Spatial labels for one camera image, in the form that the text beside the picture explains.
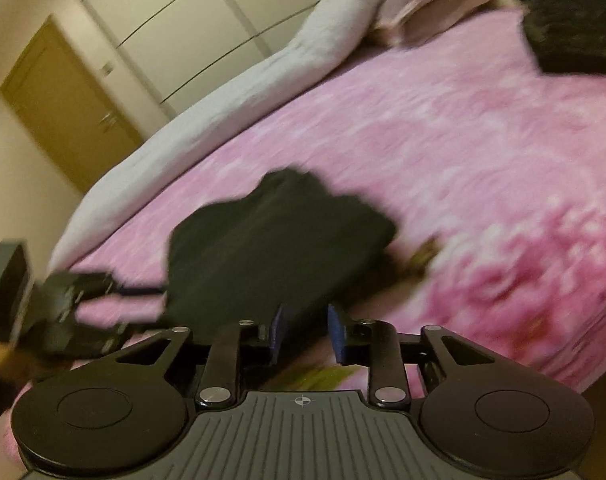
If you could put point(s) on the pink floral bed sheet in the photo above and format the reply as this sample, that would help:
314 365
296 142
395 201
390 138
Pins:
483 170

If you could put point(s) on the folded black garment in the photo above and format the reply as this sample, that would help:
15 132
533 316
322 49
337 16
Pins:
578 30

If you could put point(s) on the pale pink folded blanket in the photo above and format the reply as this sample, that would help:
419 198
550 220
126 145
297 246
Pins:
433 0

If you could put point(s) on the black long-sleeve shirt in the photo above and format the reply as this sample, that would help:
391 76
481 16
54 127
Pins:
263 240

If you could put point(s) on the wall light switch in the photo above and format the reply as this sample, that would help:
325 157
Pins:
106 67

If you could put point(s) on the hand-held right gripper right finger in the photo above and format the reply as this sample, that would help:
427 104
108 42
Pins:
337 336

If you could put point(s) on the wooden door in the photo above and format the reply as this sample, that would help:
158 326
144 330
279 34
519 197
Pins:
63 105

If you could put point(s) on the white wardrobe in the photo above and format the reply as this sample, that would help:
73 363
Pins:
198 25

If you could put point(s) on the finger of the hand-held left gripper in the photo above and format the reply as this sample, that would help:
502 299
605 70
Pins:
113 327
118 287

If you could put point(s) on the white duvet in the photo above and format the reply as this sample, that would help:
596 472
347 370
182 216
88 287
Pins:
263 90

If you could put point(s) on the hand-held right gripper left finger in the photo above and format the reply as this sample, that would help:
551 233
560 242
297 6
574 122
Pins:
278 334

